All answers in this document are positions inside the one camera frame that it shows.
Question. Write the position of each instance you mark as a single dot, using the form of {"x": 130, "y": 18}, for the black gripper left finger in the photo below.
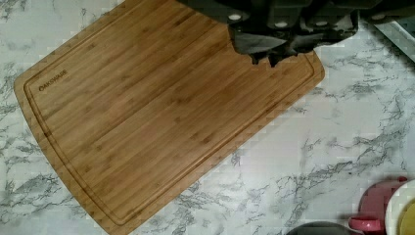
{"x": 254, "y": 39}

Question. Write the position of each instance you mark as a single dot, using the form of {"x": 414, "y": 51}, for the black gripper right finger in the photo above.
{"x": 304, "y": 42}

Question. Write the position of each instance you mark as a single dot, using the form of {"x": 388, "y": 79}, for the bamboo cutting board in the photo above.
{"x": 141, "y": 103}

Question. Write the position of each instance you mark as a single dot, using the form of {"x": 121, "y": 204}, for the dark grey pot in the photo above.
{"x": 321, "y": 228}

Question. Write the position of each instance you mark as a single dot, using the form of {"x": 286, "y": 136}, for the red mug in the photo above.
{"x": 371, "y": 216}

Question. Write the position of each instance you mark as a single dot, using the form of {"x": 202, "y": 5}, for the white bowl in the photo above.
{"x": 400, "y": 201}

